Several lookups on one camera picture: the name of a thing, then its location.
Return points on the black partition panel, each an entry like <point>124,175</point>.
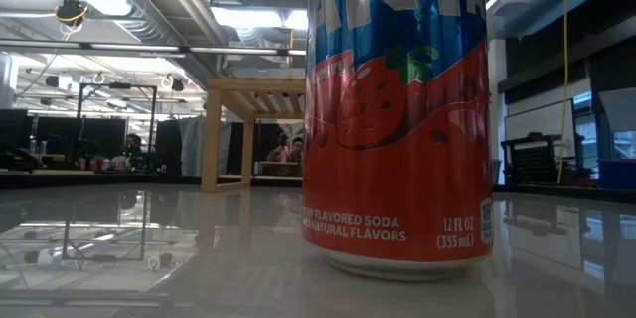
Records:
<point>234,149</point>

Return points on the whiteboard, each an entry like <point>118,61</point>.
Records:
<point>539,119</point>

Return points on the blue plastic bin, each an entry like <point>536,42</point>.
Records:
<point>618,174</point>

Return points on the long ceiling light bar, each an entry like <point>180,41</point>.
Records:
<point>134,47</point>

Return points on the large silver spiral duct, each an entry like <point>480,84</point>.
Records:
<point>139,20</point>

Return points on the black rig frame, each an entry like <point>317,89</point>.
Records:
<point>80,104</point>

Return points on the wooden slatted shelf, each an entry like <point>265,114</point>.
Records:
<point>212,134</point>

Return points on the red blue Fanta can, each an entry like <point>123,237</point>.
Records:
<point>397,159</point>

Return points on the person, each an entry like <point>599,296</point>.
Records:
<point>132,146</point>
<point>281,153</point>
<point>297,151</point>

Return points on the small distant can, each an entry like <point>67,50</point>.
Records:
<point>105,164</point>
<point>119,163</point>
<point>93,164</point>
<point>82,164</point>

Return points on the grey curtain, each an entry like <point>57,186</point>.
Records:
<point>191,146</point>

